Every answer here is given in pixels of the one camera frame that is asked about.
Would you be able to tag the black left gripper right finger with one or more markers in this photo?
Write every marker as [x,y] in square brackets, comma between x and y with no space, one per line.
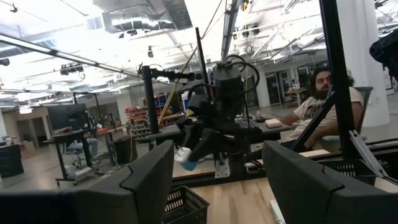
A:
[311,199]

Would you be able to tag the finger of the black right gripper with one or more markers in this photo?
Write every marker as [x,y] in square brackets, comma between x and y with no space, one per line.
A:
[208,143]
[191,135]

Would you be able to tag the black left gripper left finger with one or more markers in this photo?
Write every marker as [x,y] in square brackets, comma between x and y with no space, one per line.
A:
[93,205]

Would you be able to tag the white and blue charger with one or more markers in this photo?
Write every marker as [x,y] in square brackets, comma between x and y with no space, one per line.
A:
[183,155]

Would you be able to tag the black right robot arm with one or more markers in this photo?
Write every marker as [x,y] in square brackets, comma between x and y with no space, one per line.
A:
[228,90]

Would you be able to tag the red parts bin shelving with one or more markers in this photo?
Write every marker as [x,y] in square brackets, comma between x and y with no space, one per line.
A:
[136,123]

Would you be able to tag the black floor bin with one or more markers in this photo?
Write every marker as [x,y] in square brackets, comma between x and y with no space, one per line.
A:
[124,151]

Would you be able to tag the white flat board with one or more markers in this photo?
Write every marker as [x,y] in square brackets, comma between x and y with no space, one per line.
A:
[277,213]

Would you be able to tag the yellow ladder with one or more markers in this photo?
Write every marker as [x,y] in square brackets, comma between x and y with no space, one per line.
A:
[174,93]

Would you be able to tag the black keyboard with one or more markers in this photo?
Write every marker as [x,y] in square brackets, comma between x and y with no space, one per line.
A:
[245,123]

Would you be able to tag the wide black plastic basket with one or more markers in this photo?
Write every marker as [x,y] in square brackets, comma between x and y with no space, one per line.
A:
[348,169]

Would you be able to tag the black desk pole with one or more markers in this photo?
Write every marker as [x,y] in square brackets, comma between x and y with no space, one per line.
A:
[150,99]

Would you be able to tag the person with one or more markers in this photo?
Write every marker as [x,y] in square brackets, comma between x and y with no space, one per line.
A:
[91,147]
[314,109]

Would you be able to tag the pink box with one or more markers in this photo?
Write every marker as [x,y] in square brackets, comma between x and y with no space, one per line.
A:
[273,123]

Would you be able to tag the small black plastic basket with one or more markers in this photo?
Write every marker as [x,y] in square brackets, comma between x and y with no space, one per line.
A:
[186,208]

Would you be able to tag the grey aluminium bar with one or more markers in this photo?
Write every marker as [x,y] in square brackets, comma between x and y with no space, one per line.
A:
[367,154]

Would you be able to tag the black rolling desk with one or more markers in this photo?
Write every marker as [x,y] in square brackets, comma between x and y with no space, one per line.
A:
[71,135]

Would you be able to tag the wooden desk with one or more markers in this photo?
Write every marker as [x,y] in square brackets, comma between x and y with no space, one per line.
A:
[112,128]

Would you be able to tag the black monitor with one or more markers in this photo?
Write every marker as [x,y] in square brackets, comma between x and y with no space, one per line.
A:
[67,116]

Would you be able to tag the black cabinet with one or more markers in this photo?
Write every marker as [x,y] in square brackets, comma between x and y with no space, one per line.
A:
[11,160]

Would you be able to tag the grey office chair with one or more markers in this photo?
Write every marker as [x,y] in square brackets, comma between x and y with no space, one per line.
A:
[365,93]

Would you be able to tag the long ceiling light bar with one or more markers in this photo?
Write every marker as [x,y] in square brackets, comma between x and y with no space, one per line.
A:
[68,57]

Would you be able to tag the silver metal bracket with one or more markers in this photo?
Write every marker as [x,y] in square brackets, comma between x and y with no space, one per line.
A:
[222,169]

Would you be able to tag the black aluminium table frame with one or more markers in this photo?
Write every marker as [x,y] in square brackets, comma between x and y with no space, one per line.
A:
[192,180]

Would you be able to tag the black diagonal frame brace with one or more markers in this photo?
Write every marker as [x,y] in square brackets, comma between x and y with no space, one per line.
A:
[311,127]

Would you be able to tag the black frame upright post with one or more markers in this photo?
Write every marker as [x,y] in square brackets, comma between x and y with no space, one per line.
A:
[337,77]

